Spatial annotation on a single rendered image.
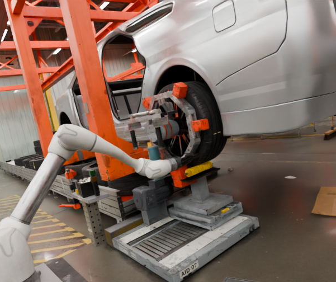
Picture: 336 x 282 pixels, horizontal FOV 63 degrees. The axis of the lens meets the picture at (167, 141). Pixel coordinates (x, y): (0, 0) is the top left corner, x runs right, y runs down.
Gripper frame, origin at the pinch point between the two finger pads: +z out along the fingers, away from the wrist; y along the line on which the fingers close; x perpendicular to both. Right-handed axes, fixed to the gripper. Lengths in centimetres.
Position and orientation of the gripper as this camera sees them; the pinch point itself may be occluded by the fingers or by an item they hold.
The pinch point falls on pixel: (195, 155)
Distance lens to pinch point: 193.8
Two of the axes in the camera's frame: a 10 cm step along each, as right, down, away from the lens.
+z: 7.8, -2.2, 5.9
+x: -5.6, -6.7, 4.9
